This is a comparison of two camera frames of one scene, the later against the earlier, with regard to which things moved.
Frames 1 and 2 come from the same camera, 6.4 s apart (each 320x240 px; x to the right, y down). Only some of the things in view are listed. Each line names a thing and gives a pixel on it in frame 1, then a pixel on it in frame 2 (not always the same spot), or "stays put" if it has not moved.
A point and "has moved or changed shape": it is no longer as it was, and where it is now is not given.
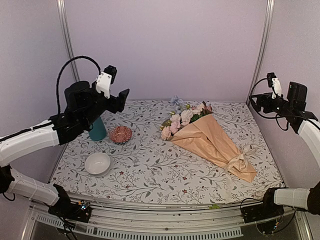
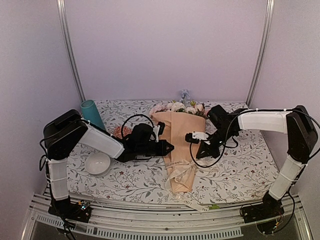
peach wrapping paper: x=205 y=137 has moved or changed shape
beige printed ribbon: x=247 y=149 to x=181 y=169
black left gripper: x=122 y=98 to x=162 y=151
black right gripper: x=267 y=97 to x=209 y=151
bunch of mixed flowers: x=182 y=115 to x=182 y=106
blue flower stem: x=175 y=99 to x=185 y=96
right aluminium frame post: x=268 y=25 stays put
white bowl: x=97 y=164 stays put
